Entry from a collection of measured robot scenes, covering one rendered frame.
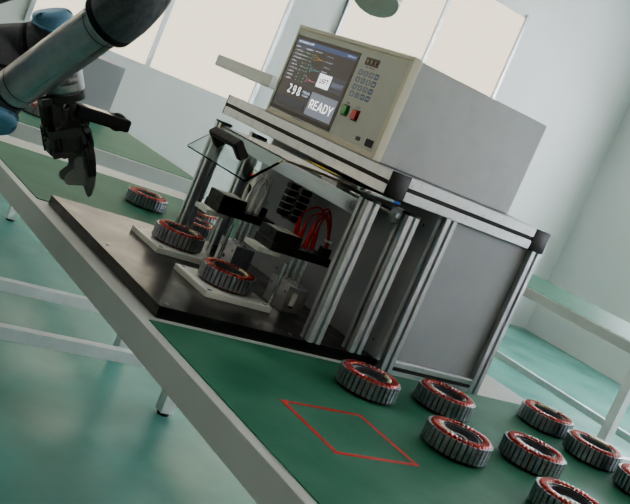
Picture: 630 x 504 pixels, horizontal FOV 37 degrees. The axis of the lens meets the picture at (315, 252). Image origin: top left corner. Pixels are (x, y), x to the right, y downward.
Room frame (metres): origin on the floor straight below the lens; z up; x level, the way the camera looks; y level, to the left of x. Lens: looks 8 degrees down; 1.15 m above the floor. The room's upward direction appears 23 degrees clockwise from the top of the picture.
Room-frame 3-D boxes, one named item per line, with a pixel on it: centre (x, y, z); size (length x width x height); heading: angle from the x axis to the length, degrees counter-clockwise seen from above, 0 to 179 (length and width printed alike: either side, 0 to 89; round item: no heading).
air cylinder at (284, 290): (1.87, 0.02, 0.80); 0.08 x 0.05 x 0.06; 36
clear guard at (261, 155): (1.73, 0.09, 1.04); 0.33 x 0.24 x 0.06; 126
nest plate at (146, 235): (1.98, 0.28, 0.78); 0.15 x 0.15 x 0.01; 36
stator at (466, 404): (1.68, -0.32, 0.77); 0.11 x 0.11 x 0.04
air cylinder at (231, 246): (2.06, 0.16, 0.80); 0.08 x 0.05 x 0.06; 36
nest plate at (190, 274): (1.78, 0.14, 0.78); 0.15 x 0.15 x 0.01; 36
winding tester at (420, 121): (2.06, -0.06, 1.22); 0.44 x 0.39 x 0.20; 36
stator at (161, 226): (1.98, 0.28, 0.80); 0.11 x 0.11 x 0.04
